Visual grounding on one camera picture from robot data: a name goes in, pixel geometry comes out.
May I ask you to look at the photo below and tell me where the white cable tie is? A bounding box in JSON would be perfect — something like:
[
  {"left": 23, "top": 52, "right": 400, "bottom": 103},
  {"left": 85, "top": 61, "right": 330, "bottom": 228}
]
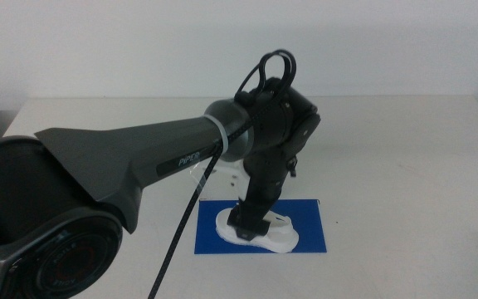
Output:
[{"left": 203, "top": 113, "right": 230, "bottom": 158}]

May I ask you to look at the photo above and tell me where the clear acrylic camera bracket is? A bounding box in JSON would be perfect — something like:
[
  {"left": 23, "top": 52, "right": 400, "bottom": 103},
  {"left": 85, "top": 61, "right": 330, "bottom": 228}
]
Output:
[{"left": 188, "top": 159, "right": 251, "bottom": 201}]

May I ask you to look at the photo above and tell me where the blue rectangular mat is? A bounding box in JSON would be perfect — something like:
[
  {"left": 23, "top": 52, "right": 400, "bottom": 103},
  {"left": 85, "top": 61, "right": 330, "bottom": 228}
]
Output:
[{"left": 193, "top": 199, "right": 328, "bottom": 255}]

